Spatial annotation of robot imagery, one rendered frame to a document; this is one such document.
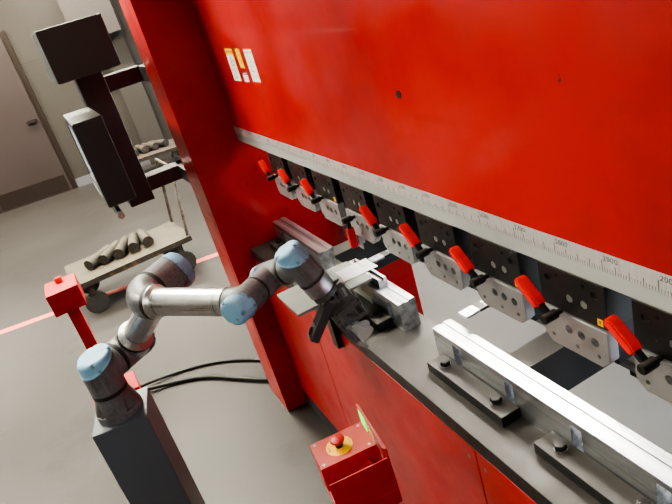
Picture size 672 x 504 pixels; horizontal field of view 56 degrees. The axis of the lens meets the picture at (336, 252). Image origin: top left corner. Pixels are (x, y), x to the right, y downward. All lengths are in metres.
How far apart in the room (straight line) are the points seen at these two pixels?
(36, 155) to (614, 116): 8.98
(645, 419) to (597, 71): 2.06
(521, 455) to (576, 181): 0.67
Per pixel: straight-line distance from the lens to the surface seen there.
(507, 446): 1.48
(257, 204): 2.76
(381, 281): 1.95
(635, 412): 2.85
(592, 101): 0.94
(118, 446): 2.24
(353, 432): 1.75
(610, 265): 1.04
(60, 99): 9.44
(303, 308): 1.91
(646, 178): 0.93
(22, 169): 9.64
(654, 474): 1.29
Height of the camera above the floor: 1.91
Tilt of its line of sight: 24 degrees down
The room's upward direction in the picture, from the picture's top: 17 degrees counter-clockwise
